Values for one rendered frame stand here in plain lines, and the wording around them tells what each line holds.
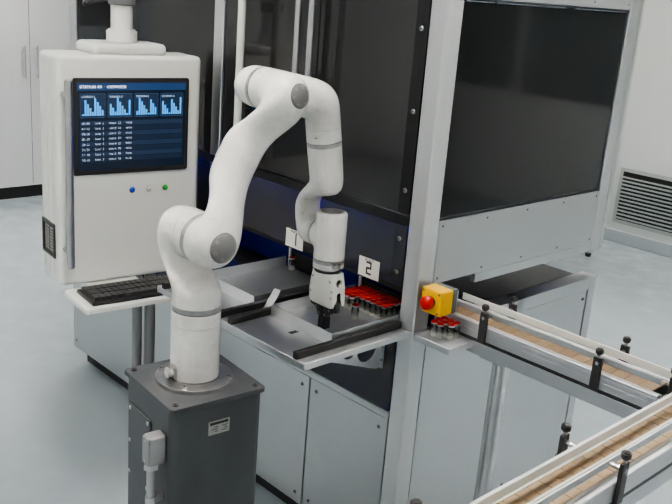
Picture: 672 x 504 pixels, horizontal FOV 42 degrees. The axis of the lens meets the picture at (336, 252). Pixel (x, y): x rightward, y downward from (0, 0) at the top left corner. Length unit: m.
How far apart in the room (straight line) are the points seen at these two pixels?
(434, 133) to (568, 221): 0.82
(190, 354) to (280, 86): 0.66
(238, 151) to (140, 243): 1.09
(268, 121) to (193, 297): 0.44
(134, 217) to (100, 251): 0.16
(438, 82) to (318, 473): 1.38
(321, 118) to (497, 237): 0.78
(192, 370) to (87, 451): 1.55
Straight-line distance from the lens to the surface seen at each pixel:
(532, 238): 2.86
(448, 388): 2.74
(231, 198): 2.01
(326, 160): 2.20
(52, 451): 3.64
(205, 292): 2.06
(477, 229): 2.60
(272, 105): 2.01
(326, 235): 2.28
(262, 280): 2.83
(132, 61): 2.92
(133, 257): 3.05
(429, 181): 2.38
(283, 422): 3.06
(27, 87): 7.27
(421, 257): 2.43
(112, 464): 3.53
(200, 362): 2.12
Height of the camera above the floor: 1.81
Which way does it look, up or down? 17 degrees down
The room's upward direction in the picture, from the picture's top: 4 degrees clockwise
